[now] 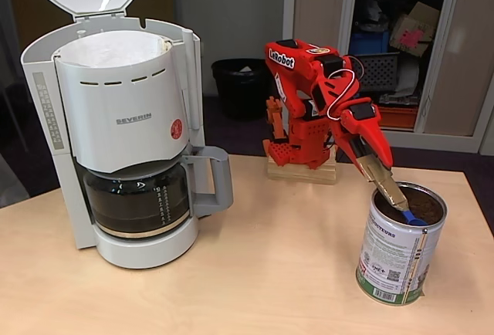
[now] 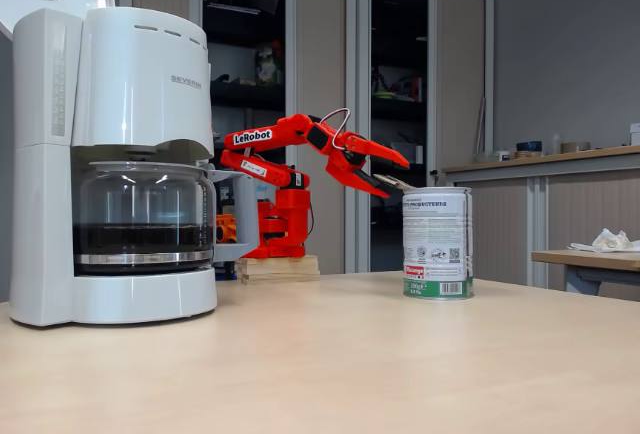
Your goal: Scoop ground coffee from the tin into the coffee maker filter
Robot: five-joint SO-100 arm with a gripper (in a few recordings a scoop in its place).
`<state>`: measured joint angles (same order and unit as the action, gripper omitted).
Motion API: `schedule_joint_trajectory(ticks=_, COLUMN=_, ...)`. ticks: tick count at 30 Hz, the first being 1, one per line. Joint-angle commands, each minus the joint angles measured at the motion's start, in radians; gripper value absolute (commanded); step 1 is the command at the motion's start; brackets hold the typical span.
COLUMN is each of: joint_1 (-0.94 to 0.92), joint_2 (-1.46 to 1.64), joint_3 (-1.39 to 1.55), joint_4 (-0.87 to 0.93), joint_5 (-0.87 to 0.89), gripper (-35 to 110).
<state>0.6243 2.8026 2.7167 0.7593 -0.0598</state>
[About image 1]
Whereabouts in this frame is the blue scoop with taped handle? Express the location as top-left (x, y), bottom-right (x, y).
top-left (355, 152), bottom-right (428, 228)

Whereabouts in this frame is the wooden base block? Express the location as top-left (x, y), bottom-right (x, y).
top-left (266, 147), bottom-right (339, 186)

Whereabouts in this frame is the grey tambour door cabinet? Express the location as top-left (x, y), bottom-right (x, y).
top-left (283, 0), bottom-right (494, 154)

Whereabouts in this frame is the cardboard box with pink mark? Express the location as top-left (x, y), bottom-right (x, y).
top-left (388, 2), bottom-right (441, 56)

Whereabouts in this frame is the orange plastic crate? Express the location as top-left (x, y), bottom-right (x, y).
top-left (376, 105), bottom-right (420, 130)

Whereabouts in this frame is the blue plastic crate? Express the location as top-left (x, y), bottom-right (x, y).
top-left (349, 32), bottom-right (391, 56)

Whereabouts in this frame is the black waste bin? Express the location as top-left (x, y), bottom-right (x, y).
top-left (211, 58), bottom-right (278, 122)

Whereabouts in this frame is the grey perforated basket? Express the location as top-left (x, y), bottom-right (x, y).
top-left (354, 52), bottom-right (401, 93)

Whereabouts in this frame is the orange plastic clamp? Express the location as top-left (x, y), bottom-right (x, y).
top-left (265, 96), bottom-right (289, 142)

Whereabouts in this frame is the white paper sheet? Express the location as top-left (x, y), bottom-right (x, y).
top-left (397, 58), bottom-right (421, 96)

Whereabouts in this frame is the white coffee maker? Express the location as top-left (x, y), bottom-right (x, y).
top-left (15, 0), bottom-right (204, 270)

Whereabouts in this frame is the white servo wire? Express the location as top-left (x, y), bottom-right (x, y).
top-left (326, 68), bottom-right (357, 120)

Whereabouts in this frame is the white paper coffee filter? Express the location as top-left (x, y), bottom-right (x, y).
top-left (57, 30), bottom-right (173, 69)

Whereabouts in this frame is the glass carafe with grey handle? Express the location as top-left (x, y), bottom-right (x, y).
top-left (82, 145), bottom-right (235, 240)

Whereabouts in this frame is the white green coffee tin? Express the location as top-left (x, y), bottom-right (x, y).
top-left (355, 182), bottom-right (448, 307)

